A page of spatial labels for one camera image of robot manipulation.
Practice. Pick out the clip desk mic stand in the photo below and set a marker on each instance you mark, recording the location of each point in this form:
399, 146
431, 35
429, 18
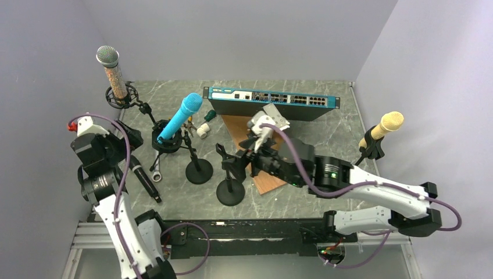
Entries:
229, 192

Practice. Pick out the yellow foam microphone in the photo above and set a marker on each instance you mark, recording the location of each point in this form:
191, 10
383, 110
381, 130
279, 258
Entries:
389, 122

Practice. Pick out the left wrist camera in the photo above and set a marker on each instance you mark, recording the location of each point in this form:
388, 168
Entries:
86, 125

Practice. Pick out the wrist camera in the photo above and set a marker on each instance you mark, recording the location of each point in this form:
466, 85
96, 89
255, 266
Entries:
86, 125
261, 132

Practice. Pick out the silver mesh glitter microphone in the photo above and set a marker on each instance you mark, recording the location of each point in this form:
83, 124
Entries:
108, 57

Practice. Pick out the silver combination wrench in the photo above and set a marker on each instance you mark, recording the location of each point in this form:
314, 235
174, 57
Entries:
156, 174

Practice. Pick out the blue network switch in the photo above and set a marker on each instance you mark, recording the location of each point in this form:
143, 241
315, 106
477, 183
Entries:
246, 102

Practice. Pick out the white hinged bracket fixture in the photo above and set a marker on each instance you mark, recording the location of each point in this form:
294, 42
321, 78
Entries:
274, 114

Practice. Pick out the tripod shock mount stand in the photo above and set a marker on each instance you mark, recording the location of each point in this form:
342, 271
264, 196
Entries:
130, 100

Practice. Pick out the yellow handled pliers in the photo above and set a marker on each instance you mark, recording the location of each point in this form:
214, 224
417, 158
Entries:
189, 126

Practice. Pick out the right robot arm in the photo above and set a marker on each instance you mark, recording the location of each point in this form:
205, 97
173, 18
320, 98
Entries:
396, 207

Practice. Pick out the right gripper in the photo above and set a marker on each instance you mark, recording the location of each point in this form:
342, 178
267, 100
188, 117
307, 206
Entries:
238, 166

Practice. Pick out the blue foam microphone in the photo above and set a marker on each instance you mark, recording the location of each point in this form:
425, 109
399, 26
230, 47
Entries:
190, 105

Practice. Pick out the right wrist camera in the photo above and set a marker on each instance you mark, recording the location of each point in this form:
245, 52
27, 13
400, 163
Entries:
261, 132

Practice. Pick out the right clip mic stand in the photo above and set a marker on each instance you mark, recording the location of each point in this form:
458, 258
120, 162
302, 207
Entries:
373, 149

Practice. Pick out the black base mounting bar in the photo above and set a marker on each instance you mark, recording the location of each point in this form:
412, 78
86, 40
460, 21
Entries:
250, 237

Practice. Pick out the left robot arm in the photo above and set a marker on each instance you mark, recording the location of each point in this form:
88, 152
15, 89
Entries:
105, 161

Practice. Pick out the shock mount desk stand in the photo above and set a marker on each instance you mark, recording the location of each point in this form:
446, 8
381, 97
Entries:
198, 171

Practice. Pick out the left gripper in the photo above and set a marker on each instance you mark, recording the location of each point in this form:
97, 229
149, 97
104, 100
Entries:
121, 142

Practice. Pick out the black handheld microphone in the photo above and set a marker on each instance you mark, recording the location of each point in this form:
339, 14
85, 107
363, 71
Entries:
143, 178

